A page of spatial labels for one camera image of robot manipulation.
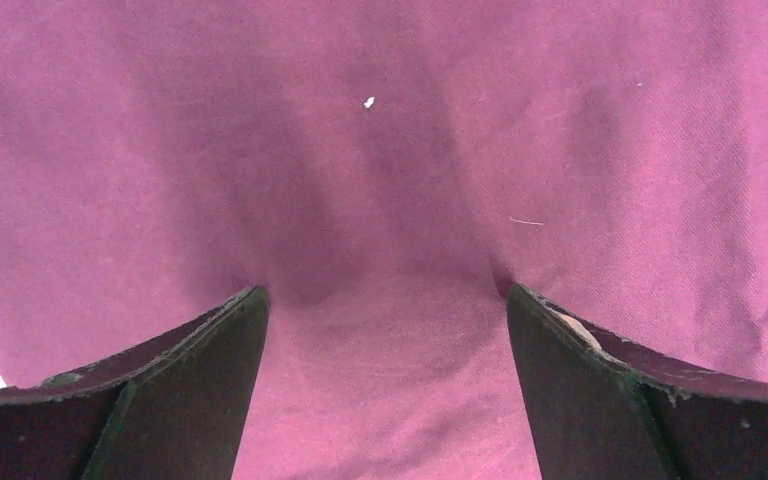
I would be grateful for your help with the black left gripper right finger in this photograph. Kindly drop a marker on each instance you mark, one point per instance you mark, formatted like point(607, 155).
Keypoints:
point(601, 406)

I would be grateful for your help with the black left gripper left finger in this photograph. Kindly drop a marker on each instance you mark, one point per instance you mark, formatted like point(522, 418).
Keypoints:
point(172, 407)

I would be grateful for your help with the purple cloth wrap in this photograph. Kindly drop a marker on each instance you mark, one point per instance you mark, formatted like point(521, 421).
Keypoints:
point(383, 168)

